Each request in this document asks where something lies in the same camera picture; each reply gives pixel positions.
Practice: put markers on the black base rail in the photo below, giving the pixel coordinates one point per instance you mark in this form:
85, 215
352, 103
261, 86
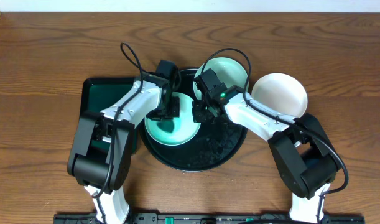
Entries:
153, 218

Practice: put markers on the mint green plate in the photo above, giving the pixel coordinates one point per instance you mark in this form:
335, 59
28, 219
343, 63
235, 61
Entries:
217, 71
185, 127

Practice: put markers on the white plate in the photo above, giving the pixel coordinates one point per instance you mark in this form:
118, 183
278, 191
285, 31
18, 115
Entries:
282, 93

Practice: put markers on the round black tray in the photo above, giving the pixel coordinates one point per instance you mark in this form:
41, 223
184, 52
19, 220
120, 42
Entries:
213, 145

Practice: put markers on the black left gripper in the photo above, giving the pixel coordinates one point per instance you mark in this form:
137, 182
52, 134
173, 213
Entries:
166, 111

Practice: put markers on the rectangular black water tray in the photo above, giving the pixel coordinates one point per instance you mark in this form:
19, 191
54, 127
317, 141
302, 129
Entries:
101, 93

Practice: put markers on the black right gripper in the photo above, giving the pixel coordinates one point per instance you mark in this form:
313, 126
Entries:
197, 116

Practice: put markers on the green scrubbing sponge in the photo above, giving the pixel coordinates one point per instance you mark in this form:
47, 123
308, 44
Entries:
167, 126

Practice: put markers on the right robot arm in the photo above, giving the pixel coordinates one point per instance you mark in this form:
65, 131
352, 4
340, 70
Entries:
305, 158

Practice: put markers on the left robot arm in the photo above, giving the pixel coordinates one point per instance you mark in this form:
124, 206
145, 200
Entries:
103, 175

